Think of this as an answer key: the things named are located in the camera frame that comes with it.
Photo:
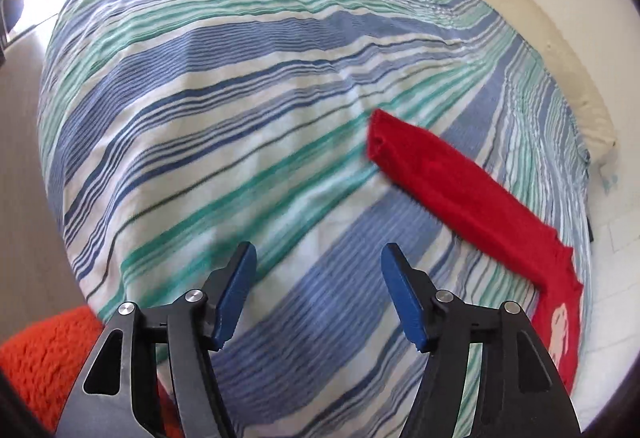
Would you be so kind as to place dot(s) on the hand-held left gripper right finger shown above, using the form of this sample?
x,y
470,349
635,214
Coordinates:
x,y
406,300

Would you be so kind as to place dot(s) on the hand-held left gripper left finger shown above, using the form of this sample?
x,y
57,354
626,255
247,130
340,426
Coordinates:
x,y
231,298

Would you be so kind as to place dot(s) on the red small garment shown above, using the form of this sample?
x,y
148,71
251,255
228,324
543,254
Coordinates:
x,y
450,188

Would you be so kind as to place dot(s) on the blue green striped bedspread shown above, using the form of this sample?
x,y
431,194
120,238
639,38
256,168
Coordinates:
x,y
250,118

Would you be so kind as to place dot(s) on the orange knit rug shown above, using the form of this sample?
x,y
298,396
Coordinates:
x,y
40,368

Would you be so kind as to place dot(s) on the cream padded headboard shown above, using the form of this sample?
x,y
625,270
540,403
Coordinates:
x,y
525,18

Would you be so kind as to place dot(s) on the white wall socket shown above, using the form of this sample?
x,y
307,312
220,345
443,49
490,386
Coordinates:
x,y
609,178

